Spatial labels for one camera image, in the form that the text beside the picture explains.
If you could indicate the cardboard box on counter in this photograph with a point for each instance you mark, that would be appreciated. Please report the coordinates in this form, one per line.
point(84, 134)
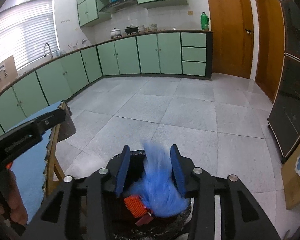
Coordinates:
point(8, 72)

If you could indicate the green thermos bottle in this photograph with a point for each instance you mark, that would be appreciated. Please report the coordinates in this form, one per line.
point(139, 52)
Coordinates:
point(204, 20)

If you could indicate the blue plastic bag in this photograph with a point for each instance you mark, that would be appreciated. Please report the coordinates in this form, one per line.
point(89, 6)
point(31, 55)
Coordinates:
point(156, 188)

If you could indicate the white window blinds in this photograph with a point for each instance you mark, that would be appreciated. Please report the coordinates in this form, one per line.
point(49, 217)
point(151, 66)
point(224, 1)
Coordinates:
point(25, 28)

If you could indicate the wooden door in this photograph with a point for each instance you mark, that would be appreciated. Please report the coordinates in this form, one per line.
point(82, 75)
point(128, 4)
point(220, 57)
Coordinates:
point(271, 46)
point(233, 39)

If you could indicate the dark glass cabinet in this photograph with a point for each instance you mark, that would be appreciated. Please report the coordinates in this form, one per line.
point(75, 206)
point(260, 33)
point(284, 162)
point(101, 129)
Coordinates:
point(284, 119)

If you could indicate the black range hood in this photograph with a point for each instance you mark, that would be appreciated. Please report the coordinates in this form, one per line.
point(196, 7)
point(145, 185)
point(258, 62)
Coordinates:
point(116, 6)

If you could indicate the green lower kitchen cabinets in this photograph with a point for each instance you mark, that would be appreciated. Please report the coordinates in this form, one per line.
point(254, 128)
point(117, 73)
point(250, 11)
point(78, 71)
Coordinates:
point(172, 53)

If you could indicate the chrome kitchen faucet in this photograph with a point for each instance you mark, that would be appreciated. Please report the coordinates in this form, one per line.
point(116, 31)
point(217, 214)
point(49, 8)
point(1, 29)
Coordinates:
point(47, 50)

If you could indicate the white cooking pot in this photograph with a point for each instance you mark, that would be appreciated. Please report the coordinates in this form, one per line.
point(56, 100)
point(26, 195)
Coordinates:
point(115, 33)

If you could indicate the black lined trash bin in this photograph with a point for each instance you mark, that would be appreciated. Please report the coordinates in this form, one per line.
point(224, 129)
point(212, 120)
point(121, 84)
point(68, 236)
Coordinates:
point(123, 224)

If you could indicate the orange foam net sleeve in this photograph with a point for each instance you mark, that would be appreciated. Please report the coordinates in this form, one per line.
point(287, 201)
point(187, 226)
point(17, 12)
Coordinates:
point(135, 205)

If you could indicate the person left hand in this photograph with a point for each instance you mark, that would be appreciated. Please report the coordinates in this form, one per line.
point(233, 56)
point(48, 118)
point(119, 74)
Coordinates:
point(13, 198)

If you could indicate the black wok pan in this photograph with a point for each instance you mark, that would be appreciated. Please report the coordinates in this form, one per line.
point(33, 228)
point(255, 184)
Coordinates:
point(131, 30)

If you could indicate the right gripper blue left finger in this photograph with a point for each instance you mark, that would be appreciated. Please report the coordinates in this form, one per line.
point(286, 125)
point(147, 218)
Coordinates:
point(124, 161)

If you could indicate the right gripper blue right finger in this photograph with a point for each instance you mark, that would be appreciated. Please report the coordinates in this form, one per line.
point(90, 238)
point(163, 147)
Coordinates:
point(179, 176)

